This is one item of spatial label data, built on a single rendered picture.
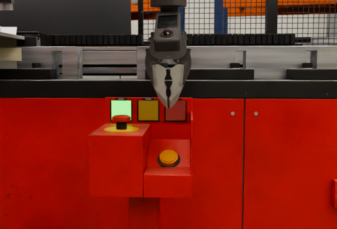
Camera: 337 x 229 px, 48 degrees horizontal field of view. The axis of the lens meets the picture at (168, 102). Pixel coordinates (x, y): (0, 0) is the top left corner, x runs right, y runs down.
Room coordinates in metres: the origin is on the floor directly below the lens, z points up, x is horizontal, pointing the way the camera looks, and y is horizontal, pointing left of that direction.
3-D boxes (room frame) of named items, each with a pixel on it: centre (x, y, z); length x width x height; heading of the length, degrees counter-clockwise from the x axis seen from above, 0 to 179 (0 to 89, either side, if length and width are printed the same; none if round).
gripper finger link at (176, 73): (0.78, -0.02, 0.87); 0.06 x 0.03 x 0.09; 177
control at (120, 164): (0.79, 0.05, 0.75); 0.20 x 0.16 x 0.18; 87
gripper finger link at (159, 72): (0.78, 0.01, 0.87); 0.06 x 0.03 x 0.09; 177
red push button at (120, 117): (0.78, 0.10, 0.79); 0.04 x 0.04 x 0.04
